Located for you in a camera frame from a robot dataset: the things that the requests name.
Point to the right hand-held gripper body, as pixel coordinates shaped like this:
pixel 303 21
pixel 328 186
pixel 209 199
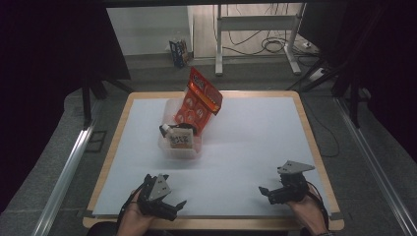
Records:
pixel 291 188

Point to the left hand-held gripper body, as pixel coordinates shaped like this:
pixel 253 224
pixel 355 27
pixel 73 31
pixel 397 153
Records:
pixel 159 190

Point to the clear plastic bin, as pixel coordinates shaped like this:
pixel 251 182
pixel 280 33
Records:
pixel 180 152

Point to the beige snack packet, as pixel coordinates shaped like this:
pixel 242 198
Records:
pixel 180 139

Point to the black and red snack packet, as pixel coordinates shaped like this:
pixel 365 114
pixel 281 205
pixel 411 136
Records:
pixel 162 131

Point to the large orange snack packet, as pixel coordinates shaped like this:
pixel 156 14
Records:
pixel 196 108

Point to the person's right hand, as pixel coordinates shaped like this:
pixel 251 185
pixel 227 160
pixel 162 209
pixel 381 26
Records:
pixel 306 213

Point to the person's left hand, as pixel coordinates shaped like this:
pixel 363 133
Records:
pixel 134 223

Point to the white table mat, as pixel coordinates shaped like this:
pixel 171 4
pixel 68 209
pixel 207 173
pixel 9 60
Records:
pixel 262 131

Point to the black floor hatch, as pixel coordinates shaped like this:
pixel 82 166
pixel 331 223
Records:
pixel 96 141

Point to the black metal stand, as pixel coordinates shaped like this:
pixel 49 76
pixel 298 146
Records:
pixel 87 98
pixel 354 98

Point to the blue carton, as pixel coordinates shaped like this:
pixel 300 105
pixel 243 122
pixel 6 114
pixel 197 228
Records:
pixel 178 54

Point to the white power strip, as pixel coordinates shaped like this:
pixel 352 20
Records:
pixel 309 45

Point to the black curtain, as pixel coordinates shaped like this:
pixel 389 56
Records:
pixel 39 82
pixel 387 65

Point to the aluminium rail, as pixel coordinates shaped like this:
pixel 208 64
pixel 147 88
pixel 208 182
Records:
pixel 379 170
pixel 65 177

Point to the white metal stand frame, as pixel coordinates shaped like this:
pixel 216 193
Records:
pixel 255 23

